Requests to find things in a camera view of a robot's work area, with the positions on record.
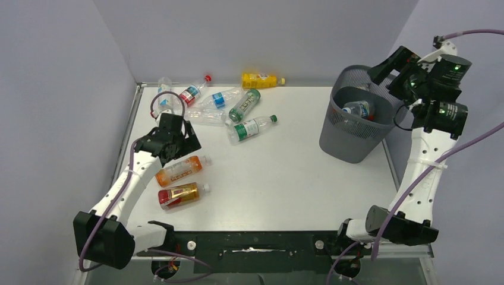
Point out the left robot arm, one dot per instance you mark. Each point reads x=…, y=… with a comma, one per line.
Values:
x=103, y=235

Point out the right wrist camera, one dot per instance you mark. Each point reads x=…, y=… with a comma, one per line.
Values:
x=441, y=47

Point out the aluminium frame rail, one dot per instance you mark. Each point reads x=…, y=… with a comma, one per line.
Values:
x=396, y=264

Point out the red cap bottle blue-red label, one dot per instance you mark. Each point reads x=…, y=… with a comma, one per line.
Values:
x=194, y=91

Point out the green cap bottle green label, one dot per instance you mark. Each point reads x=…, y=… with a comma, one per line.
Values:
x=244, y=130

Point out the grey mesh waste bin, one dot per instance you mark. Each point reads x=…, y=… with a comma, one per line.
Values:
x=348, y=137

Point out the amber tea bottle red label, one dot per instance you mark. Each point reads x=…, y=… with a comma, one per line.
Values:
x=172, y=197

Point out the orange drink bottle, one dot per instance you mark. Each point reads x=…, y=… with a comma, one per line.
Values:
x=190, y=166

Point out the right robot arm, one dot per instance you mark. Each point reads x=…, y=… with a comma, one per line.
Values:
x=436, y=129

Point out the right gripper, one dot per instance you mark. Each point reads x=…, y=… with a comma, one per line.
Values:
x=399, y=61

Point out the clear bottle white blue label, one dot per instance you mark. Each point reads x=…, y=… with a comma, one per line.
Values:
x=164, y=101

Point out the clear crushed bottle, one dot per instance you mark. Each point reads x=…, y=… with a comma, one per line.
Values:
x=211, y=117

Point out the yellow juice bottle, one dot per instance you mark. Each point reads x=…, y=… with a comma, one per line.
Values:
x=260, y=81

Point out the blue green label sports bottle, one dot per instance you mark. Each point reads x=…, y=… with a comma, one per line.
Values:
x=362, y=108

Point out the green tinted bottle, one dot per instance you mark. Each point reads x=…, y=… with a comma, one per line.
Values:
x=244, y=105

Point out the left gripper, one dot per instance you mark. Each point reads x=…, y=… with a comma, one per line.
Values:
x=190, y=144

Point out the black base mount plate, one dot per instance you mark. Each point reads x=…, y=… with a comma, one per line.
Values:
x=257, y=252

